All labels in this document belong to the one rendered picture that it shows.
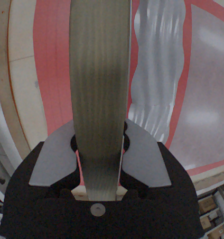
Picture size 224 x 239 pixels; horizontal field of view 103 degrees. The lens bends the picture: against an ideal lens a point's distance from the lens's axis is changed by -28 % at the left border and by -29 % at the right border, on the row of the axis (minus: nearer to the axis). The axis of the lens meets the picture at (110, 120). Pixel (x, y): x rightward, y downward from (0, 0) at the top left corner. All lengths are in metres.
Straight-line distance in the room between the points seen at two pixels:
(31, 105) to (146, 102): 0.17
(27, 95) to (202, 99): 0.28
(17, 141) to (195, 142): 0.34
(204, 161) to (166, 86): 0.26
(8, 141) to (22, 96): 0.08
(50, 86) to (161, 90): 0.15
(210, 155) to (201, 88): 0.21
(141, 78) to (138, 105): 0.04
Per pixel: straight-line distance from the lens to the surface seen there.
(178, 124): 0.23
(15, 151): 0.24
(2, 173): 0.30
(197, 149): 0.31
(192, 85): 0.21
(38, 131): 0.22
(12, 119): 0.22
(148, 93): 0.17
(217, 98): 0.27
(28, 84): 0.20
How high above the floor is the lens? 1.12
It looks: 62 degrees down
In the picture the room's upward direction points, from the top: 175 degrees clockwise
